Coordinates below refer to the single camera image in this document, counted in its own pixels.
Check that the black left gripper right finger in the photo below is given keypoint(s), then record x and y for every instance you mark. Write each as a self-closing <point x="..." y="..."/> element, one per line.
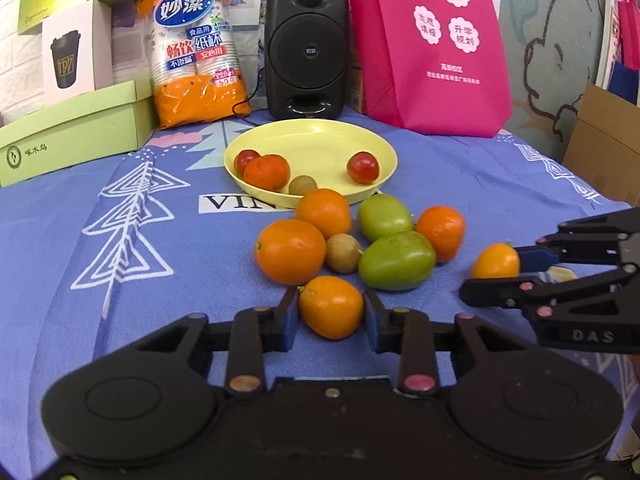
<point x="411" y="335"/>

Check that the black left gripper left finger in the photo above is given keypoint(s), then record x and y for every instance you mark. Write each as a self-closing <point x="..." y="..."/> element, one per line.
<point x="252" y="333"/>

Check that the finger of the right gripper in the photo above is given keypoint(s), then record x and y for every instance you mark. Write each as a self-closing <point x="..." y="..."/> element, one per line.
<point x="537" y="258"/>
<point x="506" y="293"/>

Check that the yellow orange kumquat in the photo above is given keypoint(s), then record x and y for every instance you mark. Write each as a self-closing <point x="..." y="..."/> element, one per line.
<point x="497" y="261"/>
<point x="331" y="307"/>

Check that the large green fruit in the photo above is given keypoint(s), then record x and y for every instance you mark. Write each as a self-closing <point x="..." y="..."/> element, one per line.
<point x="397" y="262"/>

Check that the large orange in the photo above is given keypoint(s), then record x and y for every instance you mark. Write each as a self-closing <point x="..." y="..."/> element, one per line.
<point x="290" y="252"/>

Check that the small brown kiwi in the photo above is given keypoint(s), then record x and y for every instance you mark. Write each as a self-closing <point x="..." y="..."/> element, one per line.
<point x="343" y="253"/>

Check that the dark orange tangerine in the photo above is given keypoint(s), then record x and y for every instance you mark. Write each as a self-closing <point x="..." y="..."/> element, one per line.
<point x="269" y="172"/>

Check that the red cherry tomato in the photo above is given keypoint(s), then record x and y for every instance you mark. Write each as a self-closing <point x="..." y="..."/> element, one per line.
<point x="363" y="168"/>

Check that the dark red tomato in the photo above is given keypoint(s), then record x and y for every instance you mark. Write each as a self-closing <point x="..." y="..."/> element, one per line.
<point x="242" y="159"/>

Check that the cardboard box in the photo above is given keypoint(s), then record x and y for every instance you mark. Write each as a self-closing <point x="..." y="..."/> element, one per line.
<point x="603" y="149"/>

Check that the pink shopping bag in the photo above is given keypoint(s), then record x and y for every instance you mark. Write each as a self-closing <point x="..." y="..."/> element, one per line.
<point x="432" y="66"/>

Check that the green shoe box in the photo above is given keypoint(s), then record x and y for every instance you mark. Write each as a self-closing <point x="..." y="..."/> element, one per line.
<point x="96" y="124"/>

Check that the paper cups package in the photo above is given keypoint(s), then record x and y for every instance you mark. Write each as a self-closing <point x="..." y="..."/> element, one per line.
<point x="194" y="65"/>

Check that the black speaker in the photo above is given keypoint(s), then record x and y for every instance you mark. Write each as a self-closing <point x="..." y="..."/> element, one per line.
<point x="306" y="58"/>

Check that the white cup box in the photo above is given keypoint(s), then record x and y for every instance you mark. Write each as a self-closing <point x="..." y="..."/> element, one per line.
<point x="76" y="51"/>

